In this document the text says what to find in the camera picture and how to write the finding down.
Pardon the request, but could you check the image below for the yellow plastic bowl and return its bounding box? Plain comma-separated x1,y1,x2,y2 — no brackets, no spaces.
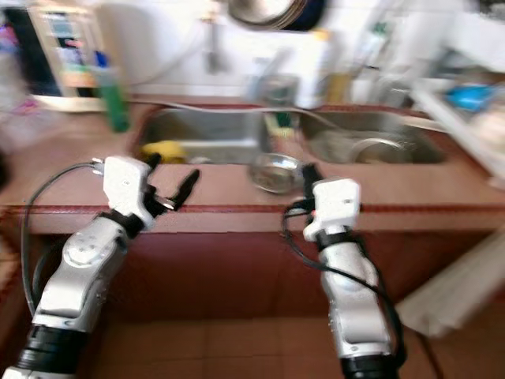
140,141,189,165

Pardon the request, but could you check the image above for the green dish soap bottle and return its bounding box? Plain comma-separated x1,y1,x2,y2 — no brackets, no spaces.
91,51,131,133

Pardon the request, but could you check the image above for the blue plastic bowl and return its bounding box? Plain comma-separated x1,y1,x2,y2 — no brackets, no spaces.
446,83,494,113

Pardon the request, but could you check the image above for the white cloth bag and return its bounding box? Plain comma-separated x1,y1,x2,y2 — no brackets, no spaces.
395,229,505,340

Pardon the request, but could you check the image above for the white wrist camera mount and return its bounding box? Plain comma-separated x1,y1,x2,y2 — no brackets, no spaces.
103,156,155,222
302,178,362,244

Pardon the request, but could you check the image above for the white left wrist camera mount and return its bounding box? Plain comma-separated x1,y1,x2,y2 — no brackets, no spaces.
103,156,155,222

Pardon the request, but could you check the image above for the white dish rack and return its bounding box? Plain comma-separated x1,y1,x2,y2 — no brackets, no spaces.
410,83,505,190

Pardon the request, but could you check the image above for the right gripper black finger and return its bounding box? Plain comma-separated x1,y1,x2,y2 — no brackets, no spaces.
301,163,324,198

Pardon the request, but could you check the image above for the cream water ionizer machine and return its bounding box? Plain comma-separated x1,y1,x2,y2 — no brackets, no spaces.
25,4,107,111

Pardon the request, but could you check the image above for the steel wall tap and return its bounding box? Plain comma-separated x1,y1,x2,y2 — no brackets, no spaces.
201,12,222,76

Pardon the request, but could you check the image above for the steel sink faucet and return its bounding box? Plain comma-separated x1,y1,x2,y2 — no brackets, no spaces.
355,16,403,88

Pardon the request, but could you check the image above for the steel double sink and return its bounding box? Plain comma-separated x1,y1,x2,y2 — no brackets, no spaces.
130,104,451,168

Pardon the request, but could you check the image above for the small steel bowl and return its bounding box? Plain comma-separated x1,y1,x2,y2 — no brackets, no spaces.
247,152,305,196

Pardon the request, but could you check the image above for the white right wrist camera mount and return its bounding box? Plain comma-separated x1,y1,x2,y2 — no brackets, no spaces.
302,178,362,244

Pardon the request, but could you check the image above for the white toothbrush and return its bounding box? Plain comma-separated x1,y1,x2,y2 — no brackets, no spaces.
249,49,289,84

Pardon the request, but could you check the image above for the green scrub sponge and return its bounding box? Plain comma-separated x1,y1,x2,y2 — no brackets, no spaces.
264,111,293,139

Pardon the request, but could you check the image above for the steel strainer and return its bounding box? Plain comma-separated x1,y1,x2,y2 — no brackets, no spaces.
347,138,415,165

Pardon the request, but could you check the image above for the grey water hose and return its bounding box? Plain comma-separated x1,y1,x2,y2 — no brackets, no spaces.
126,97,332,131

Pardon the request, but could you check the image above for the hanging steel wok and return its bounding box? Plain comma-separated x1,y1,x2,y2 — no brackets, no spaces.
225,0,324,32

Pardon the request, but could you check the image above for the clear plastic container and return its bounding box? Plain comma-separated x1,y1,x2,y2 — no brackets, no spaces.
256,73,294,107

